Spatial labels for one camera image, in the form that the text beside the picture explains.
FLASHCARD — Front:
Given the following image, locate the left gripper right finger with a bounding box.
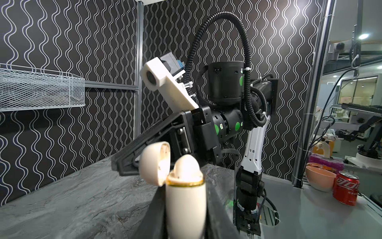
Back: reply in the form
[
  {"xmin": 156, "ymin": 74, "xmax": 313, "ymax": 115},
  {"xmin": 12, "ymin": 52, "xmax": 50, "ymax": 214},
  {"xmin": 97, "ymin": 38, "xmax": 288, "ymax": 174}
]
[{"xmin": 205, "ymin": 180, "xmax": 240, "ymax": 239}]

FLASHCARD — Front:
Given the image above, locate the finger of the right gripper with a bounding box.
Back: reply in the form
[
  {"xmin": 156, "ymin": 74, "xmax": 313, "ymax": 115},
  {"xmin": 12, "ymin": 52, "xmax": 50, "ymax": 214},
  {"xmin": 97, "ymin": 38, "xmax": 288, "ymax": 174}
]
[{"xmin": 111, "ymin": 111, "xmax": 191, "ymax": 176}]

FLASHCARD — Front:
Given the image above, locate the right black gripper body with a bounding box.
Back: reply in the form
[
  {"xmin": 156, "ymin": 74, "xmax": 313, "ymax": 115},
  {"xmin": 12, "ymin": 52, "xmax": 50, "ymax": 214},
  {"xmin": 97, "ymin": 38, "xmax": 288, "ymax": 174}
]
[{"xmin": 176, "ymin": 106, "xmax": 222, "ymax": 166}]

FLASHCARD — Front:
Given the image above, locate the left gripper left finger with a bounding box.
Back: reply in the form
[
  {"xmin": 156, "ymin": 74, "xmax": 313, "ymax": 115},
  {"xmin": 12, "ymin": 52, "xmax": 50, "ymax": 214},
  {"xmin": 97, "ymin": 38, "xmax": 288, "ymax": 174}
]
[{"xmin": 132, "ymin": 186, "xmax": 167, "ymax": 239}]

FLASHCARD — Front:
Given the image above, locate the cream earbud pair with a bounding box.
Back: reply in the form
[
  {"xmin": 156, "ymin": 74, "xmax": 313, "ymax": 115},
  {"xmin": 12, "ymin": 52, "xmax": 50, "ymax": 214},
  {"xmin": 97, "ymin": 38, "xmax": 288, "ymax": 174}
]
[{"xmin": 171, "ymin": 154, "xmax": 203, "ymax": 182}]

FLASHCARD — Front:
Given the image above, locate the cream earbud charging case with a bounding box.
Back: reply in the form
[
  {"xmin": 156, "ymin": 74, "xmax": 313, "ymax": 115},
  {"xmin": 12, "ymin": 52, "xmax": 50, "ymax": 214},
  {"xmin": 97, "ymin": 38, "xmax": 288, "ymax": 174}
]
[{"xmin": 139, "ymin": 141, "xmax": 207, "ymax": 239}]

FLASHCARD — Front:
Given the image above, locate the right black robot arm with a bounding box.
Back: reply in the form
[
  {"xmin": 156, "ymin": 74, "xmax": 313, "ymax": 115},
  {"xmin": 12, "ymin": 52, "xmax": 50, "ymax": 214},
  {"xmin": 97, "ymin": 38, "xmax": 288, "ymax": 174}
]
[{"xmin": 111, "ymin": 11, "xmax": 277, "ymax": 239}]

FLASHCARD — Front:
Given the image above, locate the pink bowl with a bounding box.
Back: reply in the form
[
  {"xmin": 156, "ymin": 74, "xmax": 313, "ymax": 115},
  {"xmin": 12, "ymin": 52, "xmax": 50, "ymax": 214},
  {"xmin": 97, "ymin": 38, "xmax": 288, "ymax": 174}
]
[{"xmin": 305, "ymin": 166, "xmax": 336, "ymax": 192}]

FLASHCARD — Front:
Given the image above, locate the purple snack packet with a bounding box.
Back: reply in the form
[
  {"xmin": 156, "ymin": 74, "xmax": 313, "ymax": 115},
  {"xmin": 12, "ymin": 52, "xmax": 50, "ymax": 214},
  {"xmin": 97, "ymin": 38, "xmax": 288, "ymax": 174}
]
[{"xmin": 307, "ymin": 153, "xmax": 345, "ymax": 173}]

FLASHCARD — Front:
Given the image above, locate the red soda can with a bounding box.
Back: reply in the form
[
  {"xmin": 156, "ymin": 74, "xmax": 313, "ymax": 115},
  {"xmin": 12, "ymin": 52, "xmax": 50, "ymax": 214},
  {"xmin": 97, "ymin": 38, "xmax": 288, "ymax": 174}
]
[{"xmin": 332, "ymin": 171, "xmax": 360, "ymax": 206}]

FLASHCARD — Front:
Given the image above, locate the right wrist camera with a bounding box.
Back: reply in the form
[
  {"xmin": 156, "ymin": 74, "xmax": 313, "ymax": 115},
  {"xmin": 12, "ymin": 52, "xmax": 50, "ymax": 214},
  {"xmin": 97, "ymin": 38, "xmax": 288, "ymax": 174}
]
[{"xmin": 140, "ymin": 52, "xmax": 199, "ymax": 113}]

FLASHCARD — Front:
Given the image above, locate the white wire mesh basket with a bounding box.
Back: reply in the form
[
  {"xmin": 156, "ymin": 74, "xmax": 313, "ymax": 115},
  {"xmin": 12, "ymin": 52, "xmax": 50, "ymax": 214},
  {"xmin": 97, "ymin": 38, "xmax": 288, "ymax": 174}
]
[{"xmin": 1, "ymin": 63, "xmax": 85, "ymax": 112}]

